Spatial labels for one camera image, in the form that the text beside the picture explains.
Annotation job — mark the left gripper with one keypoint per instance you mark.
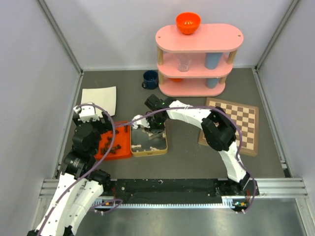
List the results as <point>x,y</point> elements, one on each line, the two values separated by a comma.
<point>106,126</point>

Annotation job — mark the pink three-tier shelf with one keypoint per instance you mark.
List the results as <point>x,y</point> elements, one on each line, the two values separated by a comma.
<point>208,38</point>

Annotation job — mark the orange plastic bowl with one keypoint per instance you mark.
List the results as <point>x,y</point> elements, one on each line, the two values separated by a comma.
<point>188,22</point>

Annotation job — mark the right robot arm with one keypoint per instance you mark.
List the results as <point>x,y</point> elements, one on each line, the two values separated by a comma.
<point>218,129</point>

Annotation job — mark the light blue cup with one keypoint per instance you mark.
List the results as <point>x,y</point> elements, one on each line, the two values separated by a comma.
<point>212,60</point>
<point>212,82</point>

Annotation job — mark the small orange bowl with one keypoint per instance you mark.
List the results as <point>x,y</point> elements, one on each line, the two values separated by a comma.
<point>176,79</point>

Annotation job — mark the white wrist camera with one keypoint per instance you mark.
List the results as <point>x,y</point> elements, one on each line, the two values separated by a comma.
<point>140,122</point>
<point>87,112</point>

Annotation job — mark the dark chess rook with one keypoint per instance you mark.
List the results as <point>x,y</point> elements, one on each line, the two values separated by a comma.
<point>116,147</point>

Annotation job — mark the dark blue mug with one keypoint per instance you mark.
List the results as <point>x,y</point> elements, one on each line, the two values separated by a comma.
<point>150,80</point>

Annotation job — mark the gold metal tin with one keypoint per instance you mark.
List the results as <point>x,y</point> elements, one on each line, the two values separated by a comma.
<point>152,144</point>

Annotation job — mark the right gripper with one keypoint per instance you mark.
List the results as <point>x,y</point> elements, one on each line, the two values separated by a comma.
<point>157,130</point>

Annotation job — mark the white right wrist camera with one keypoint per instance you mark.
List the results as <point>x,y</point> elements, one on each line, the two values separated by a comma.
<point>140,122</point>

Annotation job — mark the wooden chess board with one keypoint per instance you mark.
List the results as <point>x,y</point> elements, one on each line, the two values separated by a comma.
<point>246,117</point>

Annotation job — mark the orange metal tin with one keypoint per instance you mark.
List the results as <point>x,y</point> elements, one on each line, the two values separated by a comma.
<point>122,138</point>

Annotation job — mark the clear glass cup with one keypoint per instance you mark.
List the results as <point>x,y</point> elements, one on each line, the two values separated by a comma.
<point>184,62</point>

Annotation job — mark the grey cable duct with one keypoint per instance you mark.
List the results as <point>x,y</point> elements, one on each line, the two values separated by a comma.
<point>225,202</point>

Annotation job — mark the light blue lower cup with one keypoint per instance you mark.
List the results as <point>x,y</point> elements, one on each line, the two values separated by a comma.
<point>212,82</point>

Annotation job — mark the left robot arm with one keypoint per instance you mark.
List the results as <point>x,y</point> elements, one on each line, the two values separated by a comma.
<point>79,185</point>

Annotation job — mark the white square plate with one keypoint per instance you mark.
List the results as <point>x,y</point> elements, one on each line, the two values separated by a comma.
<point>103,97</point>

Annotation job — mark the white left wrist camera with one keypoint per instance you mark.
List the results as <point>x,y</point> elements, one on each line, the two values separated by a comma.
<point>87,112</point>

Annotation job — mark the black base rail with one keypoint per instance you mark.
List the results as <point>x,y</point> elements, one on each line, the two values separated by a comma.
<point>203,190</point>

